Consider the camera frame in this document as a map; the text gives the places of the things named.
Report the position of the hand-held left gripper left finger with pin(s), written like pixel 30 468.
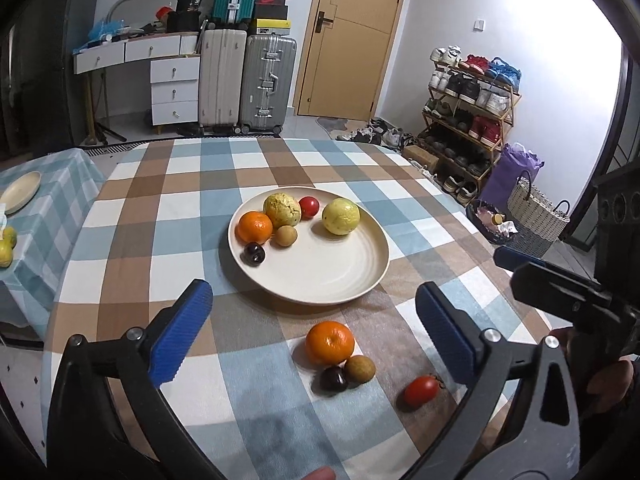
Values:
pixel 180 330

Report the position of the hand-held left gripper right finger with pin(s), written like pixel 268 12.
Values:
pixel 445 330

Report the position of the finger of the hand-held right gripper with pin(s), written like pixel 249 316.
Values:
pixel 555 292
pixel 512 256

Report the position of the red tomato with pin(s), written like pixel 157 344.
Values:
pixel 309 206
pixel 422 390

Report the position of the brown longan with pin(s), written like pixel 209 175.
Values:
pixel 286 235
pixel 359 368

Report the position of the dark purple plum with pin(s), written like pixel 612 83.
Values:
pixel 255 253
pixel 333 379

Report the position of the orange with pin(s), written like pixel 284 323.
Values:
pixel 254 227
pixel 330 343

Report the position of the cream round plate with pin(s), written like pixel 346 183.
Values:
pixel 325 265

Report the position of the smooth yellow guava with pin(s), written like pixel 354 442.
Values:
pixel 340 216

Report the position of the bumpy yellow-green guava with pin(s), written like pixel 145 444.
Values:
pixel 282 210

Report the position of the person's right hand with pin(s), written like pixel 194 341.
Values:
pixel 607 379

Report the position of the person's left hand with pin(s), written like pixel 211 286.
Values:
pixel 312 474

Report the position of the black trash bin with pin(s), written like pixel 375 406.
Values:
pixel 487 230

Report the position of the woven basket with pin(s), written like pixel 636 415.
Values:
pixel 537 215

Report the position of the purple bag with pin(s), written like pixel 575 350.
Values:
pixel 505 175

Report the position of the brown cardboard box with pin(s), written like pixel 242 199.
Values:
pixel 420 157

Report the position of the wooden shoe rack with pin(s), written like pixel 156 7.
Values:
pixel 511 110

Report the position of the rows of assorted shoes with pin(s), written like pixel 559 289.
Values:
pixel 465 90

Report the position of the light blue plaid tablecloth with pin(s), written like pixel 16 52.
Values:
pixel 55 210

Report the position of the scattered pile of sneakers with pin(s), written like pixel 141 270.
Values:
pixel 380 135

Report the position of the blue mesh bag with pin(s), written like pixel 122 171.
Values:
pixel 505 71

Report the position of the small yellow citrus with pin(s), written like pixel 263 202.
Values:
pixel 9 236
pixel 4 255

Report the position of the small beige plate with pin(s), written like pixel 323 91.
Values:
pixel 20 192

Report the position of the grey door mat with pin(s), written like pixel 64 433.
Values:
pixel 332 125

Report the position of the white three-drawer cabinet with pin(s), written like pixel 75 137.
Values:
pixel 175 90

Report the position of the tan wooden door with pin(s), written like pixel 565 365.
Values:
pixel 360 60

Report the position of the beige suitcase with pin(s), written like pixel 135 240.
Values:
pixel 222 80

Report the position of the silver suitcase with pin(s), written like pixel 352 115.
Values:
pixel 267 85

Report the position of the white desk with drawers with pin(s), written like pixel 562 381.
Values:
pixel 130 50

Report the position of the dark grey fridge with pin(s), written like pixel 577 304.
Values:
pixel 55 50

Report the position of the blue plastic bag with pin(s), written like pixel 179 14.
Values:
pixel 106 30

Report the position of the black storage box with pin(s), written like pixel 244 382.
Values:
pixel 183 21

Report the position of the yellow shoe box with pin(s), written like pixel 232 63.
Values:
pixel 270 27

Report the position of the red cap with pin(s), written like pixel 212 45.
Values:
pixel 163 12

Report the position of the black printed bag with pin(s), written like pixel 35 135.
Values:
pixel 190 0

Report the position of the plain black shoe box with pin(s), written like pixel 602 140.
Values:
pixel 270 12

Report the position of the grey arched metal frame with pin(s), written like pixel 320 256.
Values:
pixel 125 2

